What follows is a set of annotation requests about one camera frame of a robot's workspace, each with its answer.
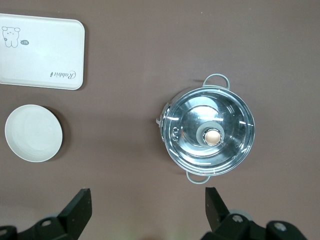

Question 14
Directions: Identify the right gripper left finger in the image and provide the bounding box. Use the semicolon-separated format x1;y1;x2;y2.
29;188;93;240

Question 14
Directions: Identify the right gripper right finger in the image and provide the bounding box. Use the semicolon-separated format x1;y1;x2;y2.
202;186;251;240

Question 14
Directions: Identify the white round plate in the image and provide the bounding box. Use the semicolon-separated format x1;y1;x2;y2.
4;104;64;163

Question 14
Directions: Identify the white rectangular rabbit tray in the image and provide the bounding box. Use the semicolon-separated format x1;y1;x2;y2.
0;12;86;91

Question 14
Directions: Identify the glass pot lid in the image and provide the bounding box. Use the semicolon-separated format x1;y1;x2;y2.
159;87;256;176

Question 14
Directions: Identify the stainless steel pot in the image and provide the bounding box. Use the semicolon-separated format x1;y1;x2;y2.
155;73;256;185

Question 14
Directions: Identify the brown table cover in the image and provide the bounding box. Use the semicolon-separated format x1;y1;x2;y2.
0;0;320;240

